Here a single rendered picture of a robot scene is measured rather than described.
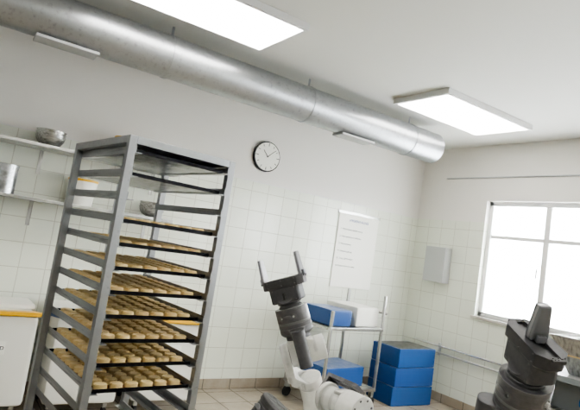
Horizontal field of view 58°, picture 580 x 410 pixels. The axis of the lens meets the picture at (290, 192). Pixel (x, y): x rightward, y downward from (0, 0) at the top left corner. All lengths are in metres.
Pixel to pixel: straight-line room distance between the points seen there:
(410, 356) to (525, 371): 5.05
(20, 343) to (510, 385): 3.59
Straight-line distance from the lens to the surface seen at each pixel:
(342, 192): 6.06
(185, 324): 4.48
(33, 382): 2.72
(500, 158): 6.38
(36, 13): 3.83
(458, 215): 6.55
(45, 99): 4.78
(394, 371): 5.92
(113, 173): 2.21
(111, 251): 2.03
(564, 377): 2.27
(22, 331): 4.15
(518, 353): 0.98
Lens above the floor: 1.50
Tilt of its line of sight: 6 degrees up
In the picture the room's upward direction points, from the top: 9 degrees clockwise
